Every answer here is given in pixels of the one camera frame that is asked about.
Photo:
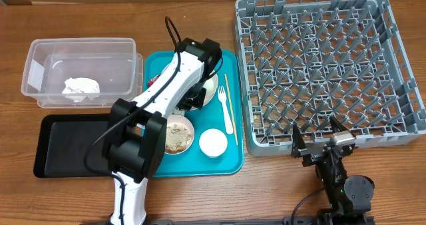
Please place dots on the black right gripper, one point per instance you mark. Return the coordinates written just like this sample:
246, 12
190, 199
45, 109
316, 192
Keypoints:
300, 146

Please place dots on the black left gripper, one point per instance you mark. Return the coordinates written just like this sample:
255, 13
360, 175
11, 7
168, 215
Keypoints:
198, 102

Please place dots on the red snack wrapper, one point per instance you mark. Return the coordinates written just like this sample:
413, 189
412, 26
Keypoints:
152, 81

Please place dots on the white tissue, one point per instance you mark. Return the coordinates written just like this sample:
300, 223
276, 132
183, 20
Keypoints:
79, 89

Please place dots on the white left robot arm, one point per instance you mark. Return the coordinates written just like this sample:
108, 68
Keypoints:
135, 142

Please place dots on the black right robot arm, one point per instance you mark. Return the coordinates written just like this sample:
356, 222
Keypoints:
349, 196

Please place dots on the cream bowl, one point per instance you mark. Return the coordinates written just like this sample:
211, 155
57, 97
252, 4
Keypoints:
210, 85

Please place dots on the white plastic fork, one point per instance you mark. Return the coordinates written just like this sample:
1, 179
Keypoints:
227, 120

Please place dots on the wooden chopstick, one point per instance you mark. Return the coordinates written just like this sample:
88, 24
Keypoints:
231, 108

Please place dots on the bowl with food scraps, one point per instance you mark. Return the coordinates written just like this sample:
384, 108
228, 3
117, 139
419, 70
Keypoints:
179, 134

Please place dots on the pink plate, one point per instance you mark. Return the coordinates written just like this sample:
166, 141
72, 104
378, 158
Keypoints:
196, 97

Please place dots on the white small cup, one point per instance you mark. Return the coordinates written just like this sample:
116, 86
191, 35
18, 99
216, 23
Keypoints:
213, 143

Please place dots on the teal plastic tray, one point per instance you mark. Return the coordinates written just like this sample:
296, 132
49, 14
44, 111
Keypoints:
193, 162

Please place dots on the grey dish rack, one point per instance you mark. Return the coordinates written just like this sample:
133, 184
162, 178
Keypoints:
303, 61

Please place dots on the black tray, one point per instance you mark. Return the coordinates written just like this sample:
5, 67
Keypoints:
63, 141

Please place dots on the clear plastic bin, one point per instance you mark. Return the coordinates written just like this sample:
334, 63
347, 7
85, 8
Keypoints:
111, 61

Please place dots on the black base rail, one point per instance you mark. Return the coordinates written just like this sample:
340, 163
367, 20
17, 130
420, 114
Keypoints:
216, 222

